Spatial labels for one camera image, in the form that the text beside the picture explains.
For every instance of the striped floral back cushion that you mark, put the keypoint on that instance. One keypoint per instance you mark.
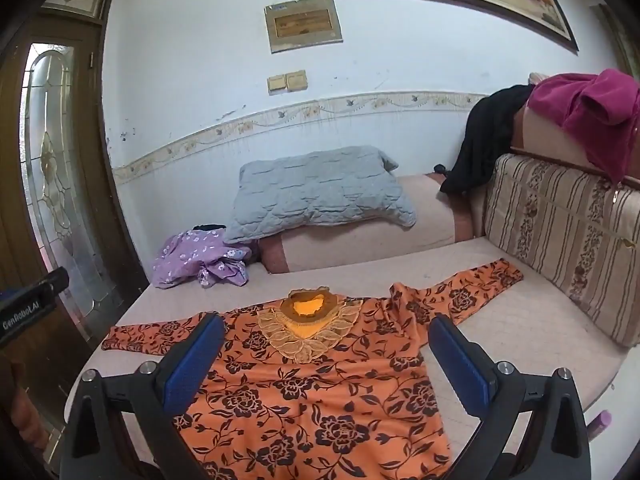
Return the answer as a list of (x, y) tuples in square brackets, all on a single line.
[(560, 230)]

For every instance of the carved wooden frame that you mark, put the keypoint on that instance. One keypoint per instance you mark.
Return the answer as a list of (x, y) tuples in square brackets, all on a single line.
[(620, 40)]

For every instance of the beige brown bolster cushion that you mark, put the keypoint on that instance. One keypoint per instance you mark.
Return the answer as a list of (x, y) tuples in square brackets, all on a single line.
[(360, 247)]

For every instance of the purple floral garment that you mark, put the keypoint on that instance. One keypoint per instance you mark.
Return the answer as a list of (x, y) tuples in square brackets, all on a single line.
[(185, 255)]

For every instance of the small framed wall panel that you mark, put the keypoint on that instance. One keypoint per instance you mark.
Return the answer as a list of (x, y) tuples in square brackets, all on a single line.
[(302, 22)]

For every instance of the wooden door with stained glass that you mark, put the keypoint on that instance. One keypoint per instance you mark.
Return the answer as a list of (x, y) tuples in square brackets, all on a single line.
[(55, 160)]

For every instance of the black cloth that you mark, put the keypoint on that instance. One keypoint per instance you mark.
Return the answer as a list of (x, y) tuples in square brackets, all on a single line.
[(485, 140)]

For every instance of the small purple object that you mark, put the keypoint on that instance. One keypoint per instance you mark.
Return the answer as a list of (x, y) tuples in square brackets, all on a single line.
[(601, 425)]

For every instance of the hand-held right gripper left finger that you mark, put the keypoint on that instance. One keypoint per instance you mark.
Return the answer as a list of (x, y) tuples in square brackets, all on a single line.
[(192, 360)]

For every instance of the beige sofa backrest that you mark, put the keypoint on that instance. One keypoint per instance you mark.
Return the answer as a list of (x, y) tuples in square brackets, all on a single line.
[(542, 135)]

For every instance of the beige wall switch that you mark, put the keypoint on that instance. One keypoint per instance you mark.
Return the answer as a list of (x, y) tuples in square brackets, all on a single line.
[(296, 80), (276, 84)]

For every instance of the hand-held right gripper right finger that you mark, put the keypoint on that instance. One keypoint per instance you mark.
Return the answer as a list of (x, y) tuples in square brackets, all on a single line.
[(462, 365)]

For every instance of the orange black floral blouse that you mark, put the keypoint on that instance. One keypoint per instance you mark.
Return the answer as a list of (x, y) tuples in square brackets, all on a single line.
[(310, 390)]

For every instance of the grey quilted pillow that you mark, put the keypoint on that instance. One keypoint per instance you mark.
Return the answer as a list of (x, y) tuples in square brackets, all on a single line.
[(320, 190)]

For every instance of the beige quilted mattress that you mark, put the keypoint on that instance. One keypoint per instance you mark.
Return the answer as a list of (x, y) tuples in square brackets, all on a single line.
[(525, 340)]

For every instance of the magenta cloth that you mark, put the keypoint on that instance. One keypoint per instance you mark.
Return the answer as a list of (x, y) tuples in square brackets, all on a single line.
[(600, 105)]

